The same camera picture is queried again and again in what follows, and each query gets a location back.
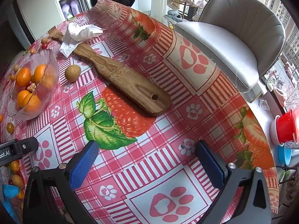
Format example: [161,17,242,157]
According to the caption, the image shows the purple detergent bottle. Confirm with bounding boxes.
[61,3,71,19]
[70,0,82,14]

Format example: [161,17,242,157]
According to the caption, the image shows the strawberry print checked tablecloth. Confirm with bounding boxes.
[0,0,280,224]

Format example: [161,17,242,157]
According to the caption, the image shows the pink cloth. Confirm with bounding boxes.
[273,86,288,108]

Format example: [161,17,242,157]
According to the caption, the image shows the gold wire rack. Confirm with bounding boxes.
[164,0,207,29]

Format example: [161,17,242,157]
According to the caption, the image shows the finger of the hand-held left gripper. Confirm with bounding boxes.
[20,137,39,154]

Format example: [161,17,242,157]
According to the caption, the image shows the red plastic bowl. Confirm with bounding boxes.
[276,108,299,144]

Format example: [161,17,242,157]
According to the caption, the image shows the crumpled white paper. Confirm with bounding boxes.
[258,99,271,111]

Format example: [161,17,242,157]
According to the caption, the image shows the clear glass bowl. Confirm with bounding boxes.
[7,50,60,121]

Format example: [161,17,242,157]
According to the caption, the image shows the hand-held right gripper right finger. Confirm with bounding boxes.
[196,140,273,224]

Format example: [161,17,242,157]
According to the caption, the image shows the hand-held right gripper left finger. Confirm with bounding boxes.
[22,140,99,224]

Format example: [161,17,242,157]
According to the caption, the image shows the crumpled white tissue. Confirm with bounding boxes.
[58,23,106,58]

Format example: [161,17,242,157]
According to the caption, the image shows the blue cloth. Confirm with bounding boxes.
[2,184,19,216]

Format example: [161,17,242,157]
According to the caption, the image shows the blue plastic bowl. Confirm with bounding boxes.
[278,143,293,167]

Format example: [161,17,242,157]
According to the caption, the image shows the grey upholstered chair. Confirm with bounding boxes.
[174,0,287,103]

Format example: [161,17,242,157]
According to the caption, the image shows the olive yellow cherry tomato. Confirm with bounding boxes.
[12,175,24,189]

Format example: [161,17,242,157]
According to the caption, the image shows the white plastic bowl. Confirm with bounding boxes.
[269,115,284,145]

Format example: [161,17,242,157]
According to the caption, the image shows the grey slippers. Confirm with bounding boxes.
[168,10,184,19]

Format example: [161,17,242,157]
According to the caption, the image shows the white cabinet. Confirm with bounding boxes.
[16,0,64,43]

